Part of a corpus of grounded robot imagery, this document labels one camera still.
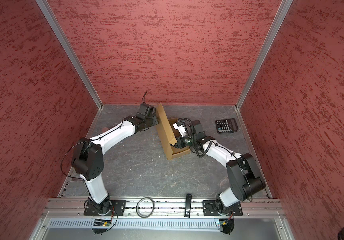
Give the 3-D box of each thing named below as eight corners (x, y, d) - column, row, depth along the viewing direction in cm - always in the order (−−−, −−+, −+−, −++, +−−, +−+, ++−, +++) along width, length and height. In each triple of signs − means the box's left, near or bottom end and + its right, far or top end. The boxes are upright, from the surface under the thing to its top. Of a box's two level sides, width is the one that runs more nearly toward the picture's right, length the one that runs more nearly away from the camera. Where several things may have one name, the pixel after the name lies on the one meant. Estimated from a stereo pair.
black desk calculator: (217, 133, 106) (218, 130, 104) (214, 120, 114) (215, 118, 112) (237, 133, 106) (239, 130, 104) (233, 120, 114) (235, 118, 112)
